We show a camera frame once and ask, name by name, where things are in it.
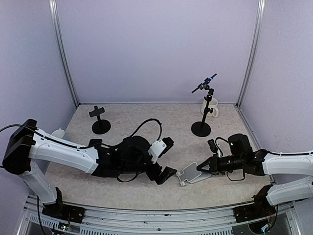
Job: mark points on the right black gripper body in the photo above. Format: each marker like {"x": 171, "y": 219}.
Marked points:
{"x": 221, "y": 167}

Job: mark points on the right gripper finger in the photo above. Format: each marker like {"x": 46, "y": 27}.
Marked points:
{"x": 208, "y": 164}
{"x": 213, "y": 173}

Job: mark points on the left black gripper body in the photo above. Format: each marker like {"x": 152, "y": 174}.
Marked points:
{"x": 153, "y": 175}

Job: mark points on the white wedge phone stand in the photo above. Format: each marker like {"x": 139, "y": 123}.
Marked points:
{"x": 191, "y": 175}

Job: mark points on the black round-base phone stand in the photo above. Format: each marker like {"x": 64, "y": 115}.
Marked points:
{"x": 101, "y": 126}

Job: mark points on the black phone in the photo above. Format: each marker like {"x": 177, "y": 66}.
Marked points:
{"x": 95, "y": 142}

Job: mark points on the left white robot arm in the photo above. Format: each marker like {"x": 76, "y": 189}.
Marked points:
{"x": 134, "y": 155}

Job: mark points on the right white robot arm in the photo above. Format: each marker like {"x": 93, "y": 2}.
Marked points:
{"x": 261, "y": 163}

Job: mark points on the black tripod clamp stand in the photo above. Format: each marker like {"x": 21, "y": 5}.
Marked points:
{"x": 201, "y": 128}

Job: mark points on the white mug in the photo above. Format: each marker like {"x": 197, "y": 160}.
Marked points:
{"x": 213, "y": 105}

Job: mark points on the light blue mug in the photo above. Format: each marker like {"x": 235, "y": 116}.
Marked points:
{"x": 59, "y": 133}

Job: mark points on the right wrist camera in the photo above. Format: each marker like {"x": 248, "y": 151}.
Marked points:
{"x": 214, "y": 147}

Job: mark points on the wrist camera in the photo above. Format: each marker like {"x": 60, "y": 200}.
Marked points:
{"x": 214, "y": 147}
{"x": 159, "y": 148}

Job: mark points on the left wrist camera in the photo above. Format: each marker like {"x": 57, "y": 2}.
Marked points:
{"x": 159, "y": 148}

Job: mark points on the front aluminium rail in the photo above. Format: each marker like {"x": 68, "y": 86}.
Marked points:
{"x": 106, "y": 221}

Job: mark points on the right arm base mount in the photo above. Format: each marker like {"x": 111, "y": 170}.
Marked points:
{"x": 252, "y": 212}

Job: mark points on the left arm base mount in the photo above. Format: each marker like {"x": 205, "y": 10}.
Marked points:
{"x": 65, "y": 212}

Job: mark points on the right aluminium frame post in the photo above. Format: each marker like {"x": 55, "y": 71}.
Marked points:
{"x": 253, "y": 51}

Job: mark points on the aluminium frame post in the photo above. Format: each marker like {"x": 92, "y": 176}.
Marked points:
{"x": 253, "y": 51}
{"x": 62, "y": 52}

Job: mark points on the left aluminium frame post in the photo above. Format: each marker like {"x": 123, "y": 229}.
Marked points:
{"x": 62, "y": 52}

